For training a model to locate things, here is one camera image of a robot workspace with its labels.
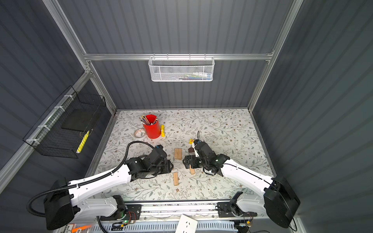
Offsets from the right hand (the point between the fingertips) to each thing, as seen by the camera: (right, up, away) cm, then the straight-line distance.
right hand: (190, 161), depth 81 cm
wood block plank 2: (-7, +2, +13) cm, 15 cm away
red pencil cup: (-27, +17, +20) cm, 37 cm away
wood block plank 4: (-9, -11, +3) cm, 14 cm away
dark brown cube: (0, +4, +15) cm, 15 cm away
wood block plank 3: (+1, -7, +6) cm, 9 cm away
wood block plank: (-9, +2, +12) cm, 15 cm away
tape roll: (-38, +15, +24) cm, 47 cm away
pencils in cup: (-31, +23, +14) cm, 41 cm away
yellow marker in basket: (-52, +12, -13) cm, 55 cm away
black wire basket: (-64, +18, -9) cm, 67 cm away
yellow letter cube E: (+1, +9, +18) cm, 20 cm away
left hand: (-10, -2, -3) cm, 11 cm away
